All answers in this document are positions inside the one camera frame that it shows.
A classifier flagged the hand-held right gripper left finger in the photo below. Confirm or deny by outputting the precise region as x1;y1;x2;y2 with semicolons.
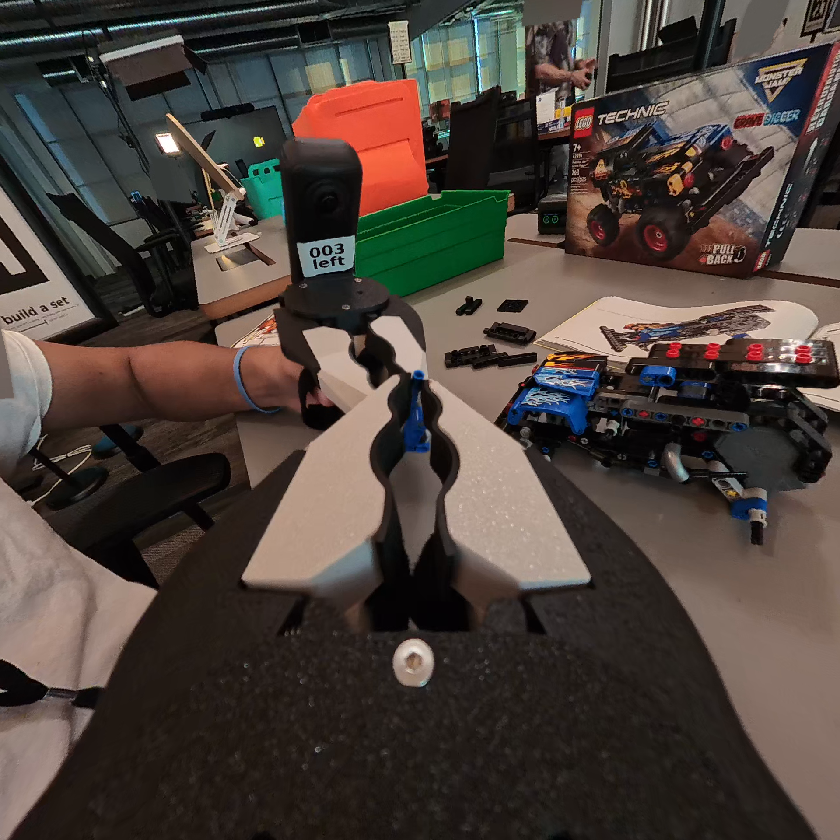
241;375;421;634

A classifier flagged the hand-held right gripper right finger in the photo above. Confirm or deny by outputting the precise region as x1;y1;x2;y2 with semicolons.
420;379;593;624

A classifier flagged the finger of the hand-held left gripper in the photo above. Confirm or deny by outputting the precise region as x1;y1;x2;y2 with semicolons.
302;325;398;422
357;315;429;395

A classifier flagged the blue lego piece with axle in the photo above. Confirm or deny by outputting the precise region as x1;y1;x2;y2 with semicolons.
402;369;432;455

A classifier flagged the person's left forearm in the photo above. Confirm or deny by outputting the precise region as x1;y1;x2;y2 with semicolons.
39;340;263;434

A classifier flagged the lego instruction booklet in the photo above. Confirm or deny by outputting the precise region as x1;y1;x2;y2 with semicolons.
535;295;840;414

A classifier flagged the lego truck model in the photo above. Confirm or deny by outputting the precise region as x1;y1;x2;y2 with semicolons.
495;338;840;546

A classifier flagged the lego set box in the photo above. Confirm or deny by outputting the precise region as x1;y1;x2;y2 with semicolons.
564;41;840;280

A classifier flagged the person's left hand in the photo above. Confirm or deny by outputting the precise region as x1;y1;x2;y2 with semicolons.
252;344;339;413

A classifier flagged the teal bag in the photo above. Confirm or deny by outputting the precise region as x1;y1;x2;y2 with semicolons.
239;157;284;221

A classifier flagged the printed paper sheet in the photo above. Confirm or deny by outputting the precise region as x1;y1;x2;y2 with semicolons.
230;311;280;349

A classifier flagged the orange plastic container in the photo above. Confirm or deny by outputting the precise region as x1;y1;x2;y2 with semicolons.
292;79;431;217

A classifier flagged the blue wristband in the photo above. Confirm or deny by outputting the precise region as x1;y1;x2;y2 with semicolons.
231;343;284;416

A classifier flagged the green plastic bin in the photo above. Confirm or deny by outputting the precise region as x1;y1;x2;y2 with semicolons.
354;189;511;299

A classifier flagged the black computer monitor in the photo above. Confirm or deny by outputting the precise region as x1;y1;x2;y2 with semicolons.
200;105;290;178

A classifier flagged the hanging ceiling panel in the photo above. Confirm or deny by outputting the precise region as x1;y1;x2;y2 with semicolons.
98;34;208;101

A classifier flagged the framed marker sign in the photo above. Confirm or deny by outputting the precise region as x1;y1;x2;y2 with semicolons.
0;157;120;342

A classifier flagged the black strap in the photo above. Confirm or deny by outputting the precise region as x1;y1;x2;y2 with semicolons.
0;659;105;710

